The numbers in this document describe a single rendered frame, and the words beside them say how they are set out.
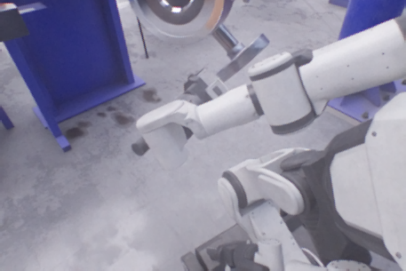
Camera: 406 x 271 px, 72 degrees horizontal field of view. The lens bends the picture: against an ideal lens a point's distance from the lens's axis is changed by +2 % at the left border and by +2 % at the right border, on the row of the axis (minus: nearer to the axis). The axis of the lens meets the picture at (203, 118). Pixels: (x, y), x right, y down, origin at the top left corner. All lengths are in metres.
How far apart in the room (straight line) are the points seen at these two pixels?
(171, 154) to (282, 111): 0.24
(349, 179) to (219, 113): 0.25
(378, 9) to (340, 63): 1.69
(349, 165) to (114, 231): 1.27
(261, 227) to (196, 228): 0.53
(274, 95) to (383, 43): 0.16
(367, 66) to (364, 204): 0.21
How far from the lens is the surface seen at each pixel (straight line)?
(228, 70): 0.86
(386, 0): 2.15
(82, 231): 1.64
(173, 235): 1.50
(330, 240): 0.72
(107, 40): 2.40
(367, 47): 0.49
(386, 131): 0.47
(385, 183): 0.48
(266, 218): 1.07
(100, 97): 2.40
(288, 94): 0.48
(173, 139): 0.57
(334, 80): 0.49
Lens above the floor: 1.33
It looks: 41 degrees down
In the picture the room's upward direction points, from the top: 2 degrees counter-clockwise
